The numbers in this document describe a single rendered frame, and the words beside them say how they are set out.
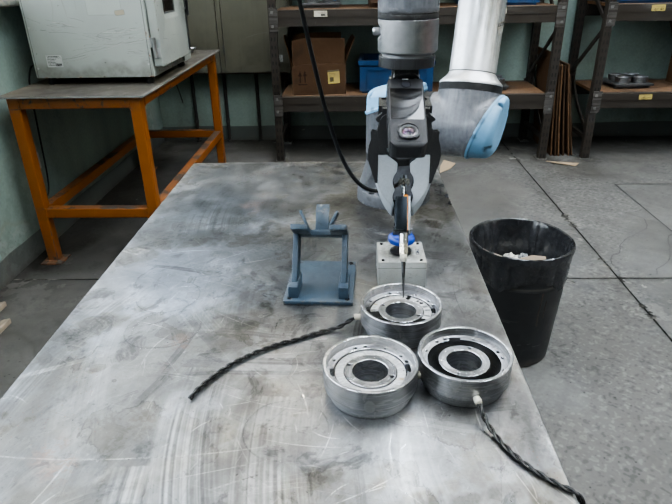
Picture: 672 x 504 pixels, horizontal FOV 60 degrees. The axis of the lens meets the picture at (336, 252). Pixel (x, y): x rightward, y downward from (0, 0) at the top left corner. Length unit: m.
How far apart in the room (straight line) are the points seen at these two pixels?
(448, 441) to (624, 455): 1.29
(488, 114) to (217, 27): 3.54
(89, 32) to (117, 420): 2.35
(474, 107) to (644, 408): 1.27
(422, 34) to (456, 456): 0.48
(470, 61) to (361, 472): 0.76
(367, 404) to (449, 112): 0.63
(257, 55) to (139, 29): 1.75
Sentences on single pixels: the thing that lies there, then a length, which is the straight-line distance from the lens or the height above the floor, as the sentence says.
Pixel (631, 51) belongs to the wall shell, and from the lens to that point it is 5.06.
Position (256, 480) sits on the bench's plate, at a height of 0.80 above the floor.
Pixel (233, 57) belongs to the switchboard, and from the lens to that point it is 4.46.
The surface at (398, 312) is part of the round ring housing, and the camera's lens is 0.79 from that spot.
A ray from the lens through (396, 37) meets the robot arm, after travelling 0.74.
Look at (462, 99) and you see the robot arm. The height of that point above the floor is 1.02.
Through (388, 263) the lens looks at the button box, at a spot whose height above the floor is 0.84.
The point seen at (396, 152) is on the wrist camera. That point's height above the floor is 1.04.
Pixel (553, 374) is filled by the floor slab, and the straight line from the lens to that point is 2.10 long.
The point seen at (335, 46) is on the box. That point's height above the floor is 0.77.
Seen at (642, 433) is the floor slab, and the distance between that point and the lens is 1.98.
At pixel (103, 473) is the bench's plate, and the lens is 0.63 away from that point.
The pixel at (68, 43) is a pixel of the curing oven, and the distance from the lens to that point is 2.93.
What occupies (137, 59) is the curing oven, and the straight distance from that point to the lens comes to 2.82.
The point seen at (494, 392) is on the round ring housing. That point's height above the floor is 0.82.
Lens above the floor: 1.23
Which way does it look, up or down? 26 degrees down
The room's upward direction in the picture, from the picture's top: 1 degrees counter-clockwise
